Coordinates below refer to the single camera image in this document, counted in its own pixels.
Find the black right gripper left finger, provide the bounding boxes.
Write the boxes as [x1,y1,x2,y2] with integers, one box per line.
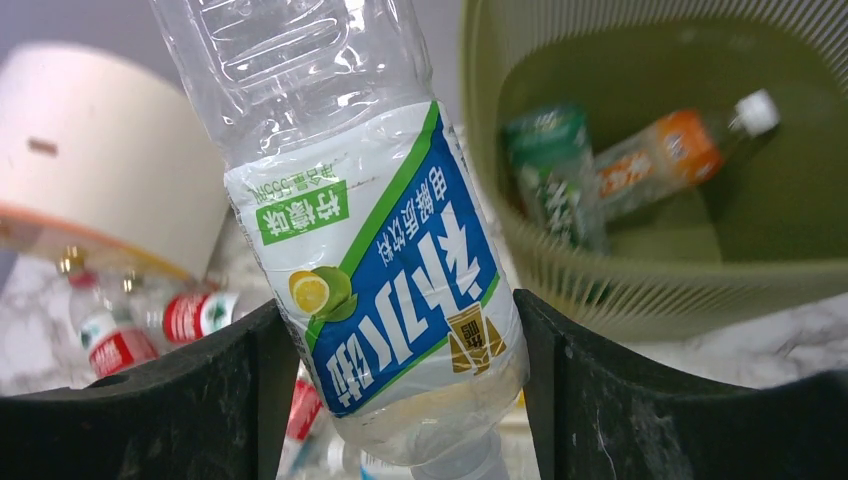
[1,302,299,479]

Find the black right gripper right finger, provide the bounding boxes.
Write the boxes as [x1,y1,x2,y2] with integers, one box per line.
[513,289,847,479]

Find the red white label water bottle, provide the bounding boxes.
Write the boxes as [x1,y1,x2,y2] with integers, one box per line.
[277,366,325,479]

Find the green label tea bottle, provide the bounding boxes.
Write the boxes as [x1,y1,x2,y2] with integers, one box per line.
[501,103,610,255]

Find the blue green label lemon bottle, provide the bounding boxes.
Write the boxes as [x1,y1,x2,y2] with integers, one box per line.
[152,1,529,479]

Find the orange label tea bottle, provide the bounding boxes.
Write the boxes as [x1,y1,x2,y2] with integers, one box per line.
[595,89,781,222]

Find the green mesh waste bin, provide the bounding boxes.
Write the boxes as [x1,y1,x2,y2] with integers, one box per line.
[460,0,848,344]

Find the red label bottle red cap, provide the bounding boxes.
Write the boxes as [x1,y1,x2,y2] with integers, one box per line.
[130,289,241,351]

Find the red label bottle top left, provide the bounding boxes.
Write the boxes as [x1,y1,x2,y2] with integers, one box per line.
[67,270,159,378]

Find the white blue label tea bottle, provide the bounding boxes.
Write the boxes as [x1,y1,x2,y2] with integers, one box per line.
[325,435,413,480]

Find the round cream drawer cabinet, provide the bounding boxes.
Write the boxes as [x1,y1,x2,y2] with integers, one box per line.
[1,42,229,279]

